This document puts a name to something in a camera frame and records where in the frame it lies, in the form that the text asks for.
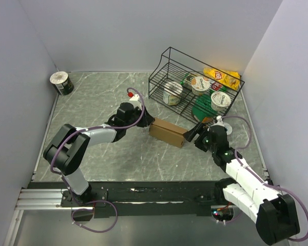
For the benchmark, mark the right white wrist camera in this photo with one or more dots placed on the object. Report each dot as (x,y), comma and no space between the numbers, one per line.
(218,120)

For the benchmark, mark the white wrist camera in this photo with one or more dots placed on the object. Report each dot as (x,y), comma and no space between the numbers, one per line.
(218,120)
(134,99)

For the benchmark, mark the black wire basket rack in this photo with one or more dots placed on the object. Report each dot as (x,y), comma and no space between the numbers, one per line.
(173,65)

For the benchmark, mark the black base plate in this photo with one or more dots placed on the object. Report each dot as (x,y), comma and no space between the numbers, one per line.
(111,198)

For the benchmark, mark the yogurt cup lower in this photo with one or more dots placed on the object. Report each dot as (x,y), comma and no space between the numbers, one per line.
(220,101)

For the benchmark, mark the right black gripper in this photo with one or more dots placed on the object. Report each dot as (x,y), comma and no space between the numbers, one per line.
(190,134)

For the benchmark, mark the brown cardboard box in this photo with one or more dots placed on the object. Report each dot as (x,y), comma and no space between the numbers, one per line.
(167,132)

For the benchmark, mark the red green snack packet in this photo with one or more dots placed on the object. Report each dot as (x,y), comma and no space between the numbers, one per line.
(214,86)

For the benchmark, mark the yogurt cup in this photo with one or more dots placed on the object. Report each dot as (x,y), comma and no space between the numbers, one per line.
(220,101)
(199,85)

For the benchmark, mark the yogurt cup upper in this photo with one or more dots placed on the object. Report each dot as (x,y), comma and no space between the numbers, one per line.
(199,85)

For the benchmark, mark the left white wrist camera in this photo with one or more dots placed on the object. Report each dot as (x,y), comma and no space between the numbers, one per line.
(134,99)

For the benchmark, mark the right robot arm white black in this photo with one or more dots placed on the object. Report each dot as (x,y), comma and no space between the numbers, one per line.
(274,214)

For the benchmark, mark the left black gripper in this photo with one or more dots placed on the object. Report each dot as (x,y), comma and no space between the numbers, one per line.
(148,120)

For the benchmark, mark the small blue white cup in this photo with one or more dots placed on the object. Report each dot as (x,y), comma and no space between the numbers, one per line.
(228,128)

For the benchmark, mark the green snack package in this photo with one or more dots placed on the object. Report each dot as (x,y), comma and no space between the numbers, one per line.
(202,111)

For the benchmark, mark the wrapped toilet paper roll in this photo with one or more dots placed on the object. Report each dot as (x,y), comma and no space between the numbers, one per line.
(172,93)

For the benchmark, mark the aluminium rail frame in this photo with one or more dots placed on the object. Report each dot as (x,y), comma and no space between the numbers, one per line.
(33,199)

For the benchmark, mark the black chip can white lid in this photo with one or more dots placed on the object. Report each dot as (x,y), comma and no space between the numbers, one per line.
(61,82)

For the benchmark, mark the yellow chips bag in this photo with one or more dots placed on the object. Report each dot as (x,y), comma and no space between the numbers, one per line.
(231,79)

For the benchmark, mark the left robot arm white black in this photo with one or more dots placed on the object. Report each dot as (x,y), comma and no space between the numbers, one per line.
(66,150)

